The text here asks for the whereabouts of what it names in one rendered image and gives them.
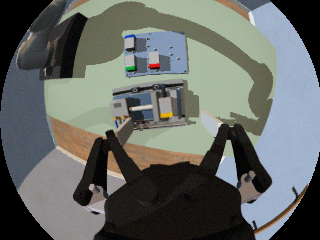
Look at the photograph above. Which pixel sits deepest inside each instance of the grey blank with green end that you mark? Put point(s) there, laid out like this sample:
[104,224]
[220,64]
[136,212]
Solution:
[130,63]

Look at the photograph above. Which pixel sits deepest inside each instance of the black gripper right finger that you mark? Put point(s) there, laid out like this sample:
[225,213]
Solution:
[255,179]

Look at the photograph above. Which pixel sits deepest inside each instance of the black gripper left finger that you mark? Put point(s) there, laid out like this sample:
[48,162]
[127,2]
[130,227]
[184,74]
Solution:
[91,192]

